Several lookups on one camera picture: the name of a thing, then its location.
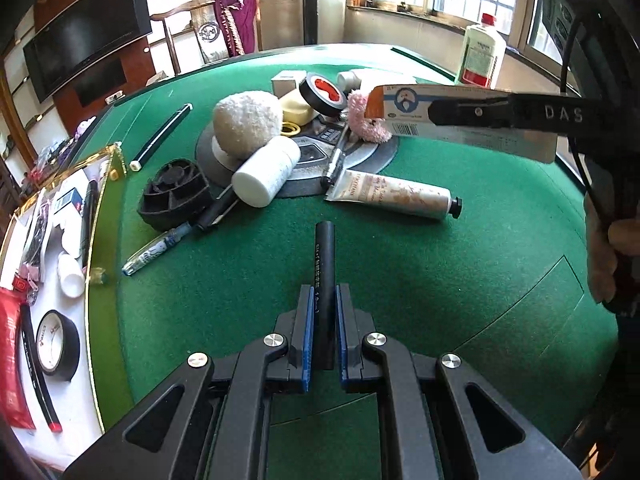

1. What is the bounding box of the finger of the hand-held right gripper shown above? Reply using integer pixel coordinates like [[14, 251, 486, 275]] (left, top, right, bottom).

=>
[[431, 92, 521, 129]]

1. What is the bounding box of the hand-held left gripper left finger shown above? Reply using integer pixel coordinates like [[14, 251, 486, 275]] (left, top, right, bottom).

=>
[[62, 285, 315, 480]]

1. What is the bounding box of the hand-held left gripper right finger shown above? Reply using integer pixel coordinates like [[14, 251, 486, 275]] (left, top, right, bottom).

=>
[[336, 284, 581, 480]]

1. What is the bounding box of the black rubber tube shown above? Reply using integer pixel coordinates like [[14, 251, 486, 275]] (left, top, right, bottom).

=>
[[314, 221, 337, 370]]

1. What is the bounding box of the pink plush toy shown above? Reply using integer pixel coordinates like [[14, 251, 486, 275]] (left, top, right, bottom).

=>
[[346, 89, 394, 144]]

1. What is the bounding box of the hand cream tube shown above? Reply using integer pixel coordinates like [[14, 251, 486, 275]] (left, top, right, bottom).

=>
[[324, 169, 463, 222]]

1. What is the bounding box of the black tape roll red core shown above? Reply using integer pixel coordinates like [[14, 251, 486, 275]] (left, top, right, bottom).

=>
[[299, 72, 349, 117]]

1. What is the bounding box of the cream soap bar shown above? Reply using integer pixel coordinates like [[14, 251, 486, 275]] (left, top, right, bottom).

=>
[[277, 91, 319, 126]]

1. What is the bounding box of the white fluffy ball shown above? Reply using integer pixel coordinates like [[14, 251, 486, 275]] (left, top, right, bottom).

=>
[[212, 90, 284, 159]]

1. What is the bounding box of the long black pen white end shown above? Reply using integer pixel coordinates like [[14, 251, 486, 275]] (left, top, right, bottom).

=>
[[129, 102, 194, 172]]

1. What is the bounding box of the person's right hand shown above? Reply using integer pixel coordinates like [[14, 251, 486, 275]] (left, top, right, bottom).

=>
[[584, 200, 640, 307]]

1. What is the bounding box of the round table control panel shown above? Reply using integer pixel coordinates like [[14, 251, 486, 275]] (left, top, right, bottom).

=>
[[196, 105, 399, 199]]

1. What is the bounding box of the black marker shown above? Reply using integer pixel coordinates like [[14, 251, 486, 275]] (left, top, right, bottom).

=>
[[192, 185, 240, 233]]

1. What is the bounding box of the blue white pen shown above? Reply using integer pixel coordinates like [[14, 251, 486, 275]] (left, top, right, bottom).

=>
[[121, 222, 194, 277]]

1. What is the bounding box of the small white barcode box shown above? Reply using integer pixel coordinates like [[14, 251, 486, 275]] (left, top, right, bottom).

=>
[[271, 70, 307, 96]]

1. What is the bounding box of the black tall column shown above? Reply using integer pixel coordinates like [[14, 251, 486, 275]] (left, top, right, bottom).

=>
[[300, 0, 321, 46]]

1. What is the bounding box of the black round plastic hub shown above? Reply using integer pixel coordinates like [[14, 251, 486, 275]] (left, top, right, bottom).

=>
[[137, 158, 213, 233]]

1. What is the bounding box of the black tape roll white core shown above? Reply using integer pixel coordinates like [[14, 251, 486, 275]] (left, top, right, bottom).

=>
[[36, 310, 81, 384]]

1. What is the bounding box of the small white plastic bottle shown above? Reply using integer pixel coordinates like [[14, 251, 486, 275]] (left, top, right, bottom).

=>
[[56, 252, 87, 299]]

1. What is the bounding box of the purple fringed cloth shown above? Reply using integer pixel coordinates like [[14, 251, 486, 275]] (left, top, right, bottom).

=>
[[212, 0, 258, 58]]

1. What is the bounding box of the wooden chair round emblem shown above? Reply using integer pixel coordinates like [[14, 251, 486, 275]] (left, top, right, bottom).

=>
[[150, 0, 261, 77]]

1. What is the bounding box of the blue white barcode box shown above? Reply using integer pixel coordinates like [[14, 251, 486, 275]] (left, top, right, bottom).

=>
[[54, 187, 84, 217]]

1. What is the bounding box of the clear pouch of trinkets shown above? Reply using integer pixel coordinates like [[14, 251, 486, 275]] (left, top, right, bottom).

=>
[[20, 195, 57, 273]]

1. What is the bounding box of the red packet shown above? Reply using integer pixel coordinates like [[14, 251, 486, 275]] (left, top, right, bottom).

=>
[[0, 287, 38, 431]]

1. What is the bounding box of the black flat television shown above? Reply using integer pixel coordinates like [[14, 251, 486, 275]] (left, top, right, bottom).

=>
[[22, 0, 153, 104]]

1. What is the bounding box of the black braided cable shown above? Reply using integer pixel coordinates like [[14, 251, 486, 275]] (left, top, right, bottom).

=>
[[559, 10, 616, 231]]

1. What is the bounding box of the brown television wall panel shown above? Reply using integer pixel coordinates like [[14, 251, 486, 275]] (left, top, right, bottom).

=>
[[50, 45, 156, 126]]

